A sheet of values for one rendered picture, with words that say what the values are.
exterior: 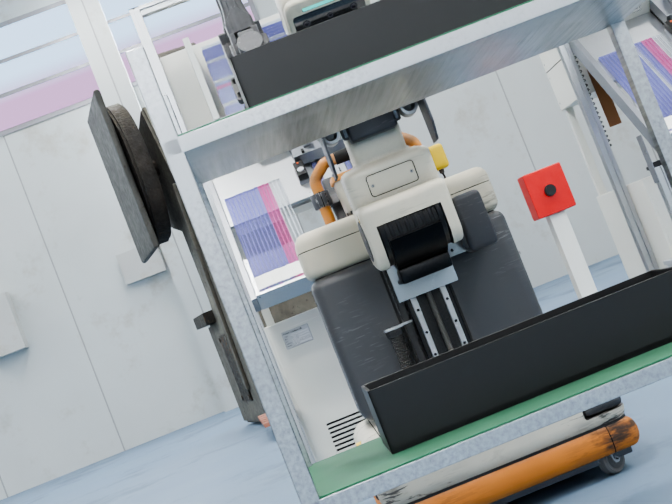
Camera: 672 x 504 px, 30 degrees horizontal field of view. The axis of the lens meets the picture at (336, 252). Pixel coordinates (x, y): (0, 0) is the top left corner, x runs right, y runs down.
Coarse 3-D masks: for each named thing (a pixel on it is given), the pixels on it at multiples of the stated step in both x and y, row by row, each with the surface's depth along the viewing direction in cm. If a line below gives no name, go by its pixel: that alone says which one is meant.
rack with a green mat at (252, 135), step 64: (576, 0) 198; (640, 0) 224; (384, 64) 196; (448, 64) 211; (640, 64) 241; (256, 128) 198; (320, 128) 227; (192, 192) 194; (256, 384) 193; (576, 384) 204; (640, 384) 195; (384, 448) 218; (448, 448) 193
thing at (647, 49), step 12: (660, 36) 456; (636, 48) 454; (648, 48) 452; (660, 48) 451; (600, 60) 454; (612, 60) 452; (648, 60) 448; (660, 60) 446; (612, 72) 448; (648, 72) 443; (660, 72) 442; (624, 84) 442; (660, 84) 437; (660, 96) 433; (660, 108) 428
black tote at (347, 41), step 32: (384, 0) 210; (416, 0) 210; (448, 0) 211; (480, 0) 211; (512, 0) 211; (320, 32) 210; (352, 32) 210; (384, 32) 210; (416, 32) 210; (256, 64) 209; (288, 64) 209; (320, 64) 209; (352, 64) 210; (256, 96) 209
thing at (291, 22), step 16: (288, 0) 296; (304, 0) 294; (320, 0) 295; (336, 0) 296; (352, 0) 297; (368, 0) 298; (288, 16) 295; (304, 16) 296; (320, 16) 297; (336, 16) 298; (288, 32) 301
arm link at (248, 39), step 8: (240, 32) 269; (248, 32) 269; (256, 32) 269; (240, 40) 268; (248, 40) 268; (256, 40) 268; (264, 40) 278; (232, 48) 278; (240, 48) 267; (248, 48) 267
